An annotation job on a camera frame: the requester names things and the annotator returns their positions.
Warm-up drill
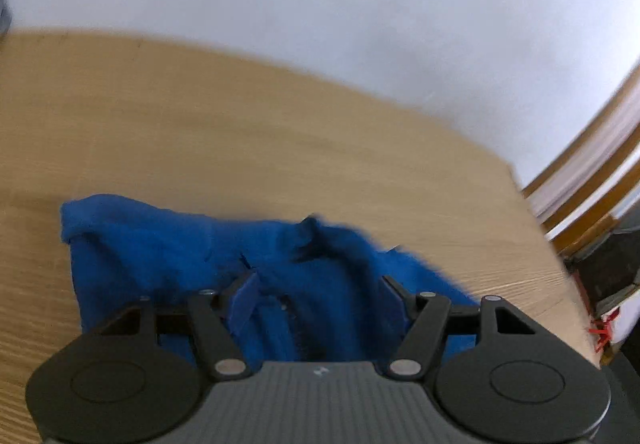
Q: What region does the blue jacket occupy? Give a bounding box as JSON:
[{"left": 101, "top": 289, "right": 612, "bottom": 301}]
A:
[{"left": 61, "top": 195, "right": 471, "bottom": 367}]

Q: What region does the red stool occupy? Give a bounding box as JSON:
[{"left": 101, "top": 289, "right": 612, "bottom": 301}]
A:
[{"left": 588, "top": 307, "right": 620, "bottom": 353}]

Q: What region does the grey t-shirt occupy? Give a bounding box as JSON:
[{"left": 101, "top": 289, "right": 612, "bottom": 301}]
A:
[{"left": 0, "top": 0, "right": 12, "bottom": 40}]

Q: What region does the wooden door frame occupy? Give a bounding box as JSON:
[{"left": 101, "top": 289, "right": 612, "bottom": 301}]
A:
[{"left": 522, "top": 68, "right": 639, "bottom": 255}]

